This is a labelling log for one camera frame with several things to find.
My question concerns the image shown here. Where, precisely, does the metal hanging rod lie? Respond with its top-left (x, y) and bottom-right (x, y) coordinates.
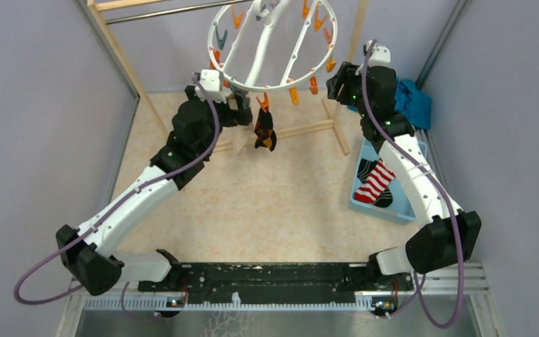
top-left (105, 0), bottom-right (248, 25)

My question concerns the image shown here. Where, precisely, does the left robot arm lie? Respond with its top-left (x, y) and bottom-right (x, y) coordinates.
top-left (55, 84), bottom-right (253, 296)

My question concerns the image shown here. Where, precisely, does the blue crumpled cloth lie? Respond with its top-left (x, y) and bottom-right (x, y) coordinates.
top-left (347, 74), bottom-right (432, 131)

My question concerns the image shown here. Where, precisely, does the black orange sock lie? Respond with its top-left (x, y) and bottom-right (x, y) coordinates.
top-left (254, 108), bottom-right (277, 152)

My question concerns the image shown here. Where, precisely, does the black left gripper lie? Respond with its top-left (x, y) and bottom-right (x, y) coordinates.
top-left (185, 85), bottom-right (249, 157)

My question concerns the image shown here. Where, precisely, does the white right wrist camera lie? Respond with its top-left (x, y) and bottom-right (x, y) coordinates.
top-left (364, 39), bottom-right (391, 67)

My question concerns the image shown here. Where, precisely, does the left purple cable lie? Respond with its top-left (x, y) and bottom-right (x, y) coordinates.
top-left (13, 79), bottom-right (221, 306)

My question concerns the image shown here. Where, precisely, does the red white striped sock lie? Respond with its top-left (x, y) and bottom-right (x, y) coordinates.
top-left (353, 159), bottom-right (397, 204)

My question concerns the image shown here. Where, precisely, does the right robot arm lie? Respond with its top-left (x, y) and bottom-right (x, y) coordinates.
top-left (326, 62), bottom-right (481, 289)

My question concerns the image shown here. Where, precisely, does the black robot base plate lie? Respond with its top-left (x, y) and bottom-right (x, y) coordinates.
top-left (138, 263), bottom-right (414, 305)

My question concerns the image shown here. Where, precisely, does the light wooden rack frame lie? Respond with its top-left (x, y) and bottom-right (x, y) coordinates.
top-left (86, 0), bottom-right (372, 157)

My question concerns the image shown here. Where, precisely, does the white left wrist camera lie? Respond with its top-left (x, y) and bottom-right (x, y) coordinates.
top-left (199, 70), bottom-right (229, 103)

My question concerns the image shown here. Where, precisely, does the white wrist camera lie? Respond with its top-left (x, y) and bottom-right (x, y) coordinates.
top-left (364, 39), bottom-right (391, 67)
top-left (199, 70), bottom-right (229, 103)

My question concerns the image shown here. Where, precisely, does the white round clip hanger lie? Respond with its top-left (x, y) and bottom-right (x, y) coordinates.
top-left (213, 1), bottom-right (334, 103)

